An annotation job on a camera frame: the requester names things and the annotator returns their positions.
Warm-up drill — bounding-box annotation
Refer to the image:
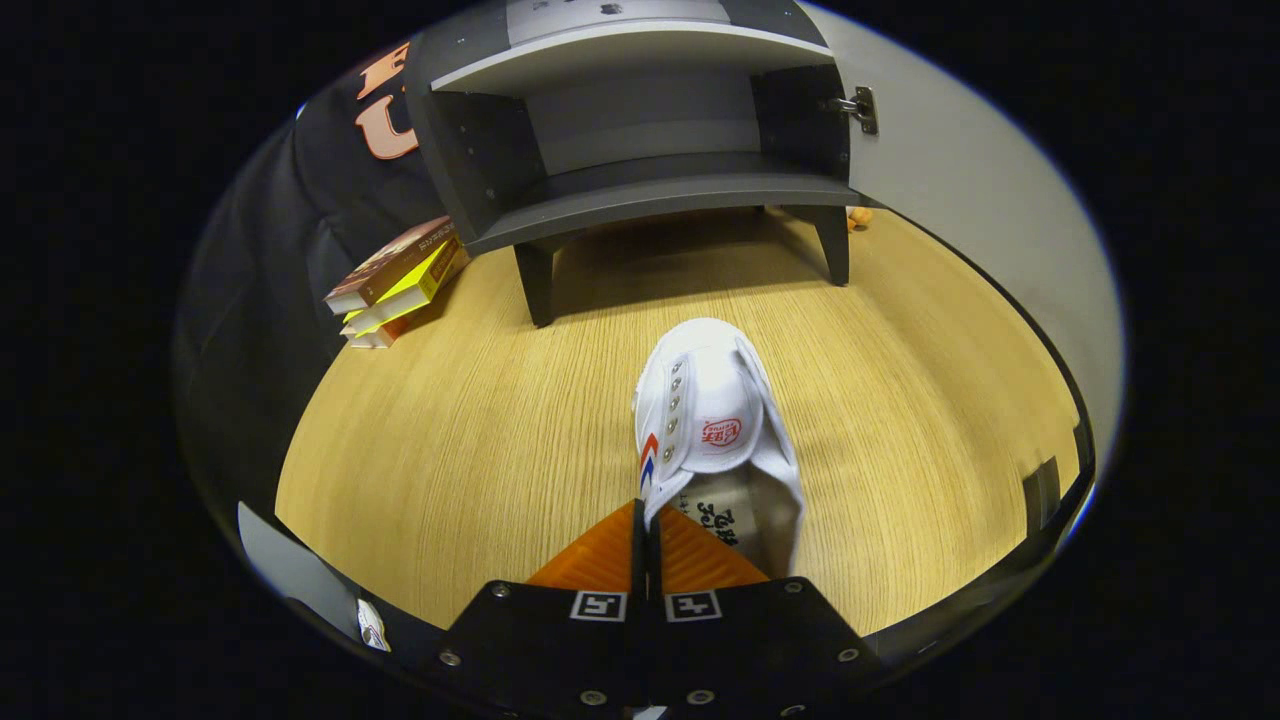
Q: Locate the white canvas shoe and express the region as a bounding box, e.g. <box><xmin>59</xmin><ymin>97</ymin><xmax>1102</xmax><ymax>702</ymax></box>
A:
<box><xmin>632</xmin><ymin>317</ymin><xmax>806</xmax><ymax>581</ymax></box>

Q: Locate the black backdrop cloth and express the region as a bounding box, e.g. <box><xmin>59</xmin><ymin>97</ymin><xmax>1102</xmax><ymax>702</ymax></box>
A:
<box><xmin>175</xmin><ymin>40</ymin><xmax>451</xmax><ymax>521</ymax></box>

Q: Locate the silver door hinge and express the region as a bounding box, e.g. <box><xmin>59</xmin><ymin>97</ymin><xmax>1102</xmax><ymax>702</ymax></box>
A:
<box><xmin>828</xmin><ymin>86</ymin><xmax>879</xmax><ymax>136</ymax></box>

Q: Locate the brown book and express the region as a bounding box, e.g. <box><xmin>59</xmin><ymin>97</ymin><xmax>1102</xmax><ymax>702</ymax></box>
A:
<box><xmin>323</xmin><ymin>215</ymin><xmax>456</xmax><ymax>316</ymax></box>

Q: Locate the grey shoe cabinet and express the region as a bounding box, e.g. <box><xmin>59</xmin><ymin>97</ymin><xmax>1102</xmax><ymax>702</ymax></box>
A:
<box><xmin>405</xmin><ymin>0</ymin><xmax>881</xmax><ymax>329</ymax></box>

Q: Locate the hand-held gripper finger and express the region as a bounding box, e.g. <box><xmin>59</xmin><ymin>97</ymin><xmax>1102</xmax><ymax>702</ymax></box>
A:
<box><xmin>648</xmin><ymin>500</ymin><xmax>886</xmax><ymax>720</ymax></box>
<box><xmin>430</xmin><ymin>498</ymin><xmax>651</xmax><ymax>720</ymax></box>

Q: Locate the yellow book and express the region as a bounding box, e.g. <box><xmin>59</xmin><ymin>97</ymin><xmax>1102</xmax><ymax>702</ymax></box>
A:
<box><xmin>340</xmin><ymin>235</ymin><xmax>466</xmax><ymax>336</ymax></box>

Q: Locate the orange book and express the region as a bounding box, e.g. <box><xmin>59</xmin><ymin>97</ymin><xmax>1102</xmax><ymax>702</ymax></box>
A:
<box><xmin>348</xmin><ymin>270</ymin><xmax>471</xmax><ymax>349</ymax></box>

